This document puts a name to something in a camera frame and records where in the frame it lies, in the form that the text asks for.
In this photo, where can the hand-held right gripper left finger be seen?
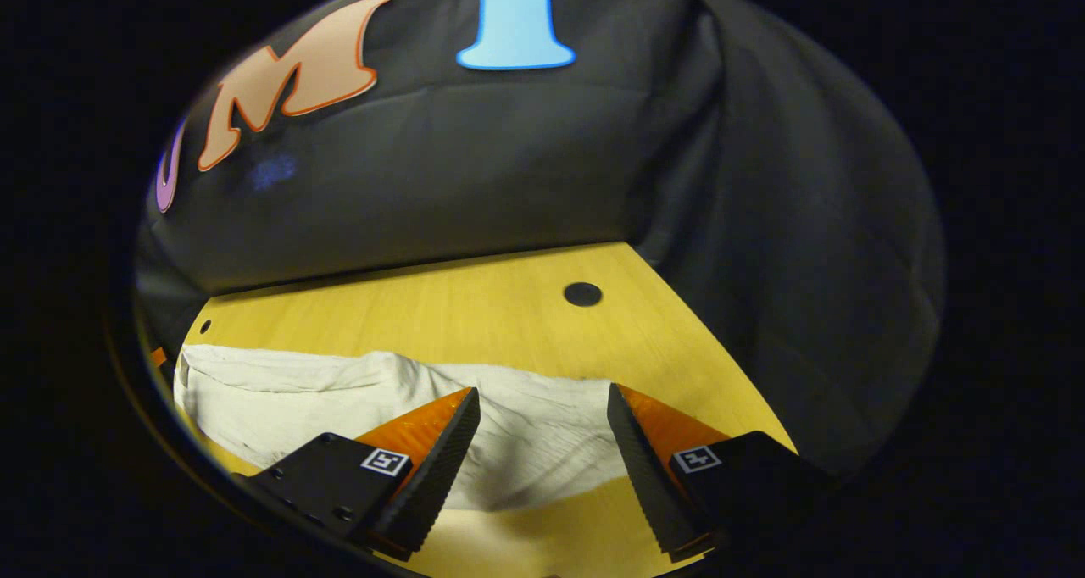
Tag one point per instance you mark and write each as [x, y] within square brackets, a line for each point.
[436, 468]

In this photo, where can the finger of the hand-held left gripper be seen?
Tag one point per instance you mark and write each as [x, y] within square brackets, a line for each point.
[158, 358]

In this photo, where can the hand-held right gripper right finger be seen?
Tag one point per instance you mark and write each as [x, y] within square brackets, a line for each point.
[646, 468]

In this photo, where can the white jeans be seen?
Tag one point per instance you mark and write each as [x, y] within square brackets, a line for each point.
[339, 400]

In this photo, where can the black backdrop cloth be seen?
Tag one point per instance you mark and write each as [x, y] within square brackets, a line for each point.
[509, 163]

